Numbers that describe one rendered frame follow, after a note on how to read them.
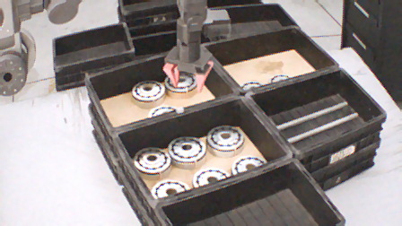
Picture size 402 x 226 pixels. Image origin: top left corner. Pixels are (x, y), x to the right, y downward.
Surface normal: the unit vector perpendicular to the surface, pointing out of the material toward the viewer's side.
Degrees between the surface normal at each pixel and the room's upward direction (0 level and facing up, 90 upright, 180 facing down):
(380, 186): 0
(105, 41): 90
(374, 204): 0
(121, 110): 0
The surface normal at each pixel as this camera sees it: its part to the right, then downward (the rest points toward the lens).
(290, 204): 0.00, -0.79
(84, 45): 0.27, 0.58
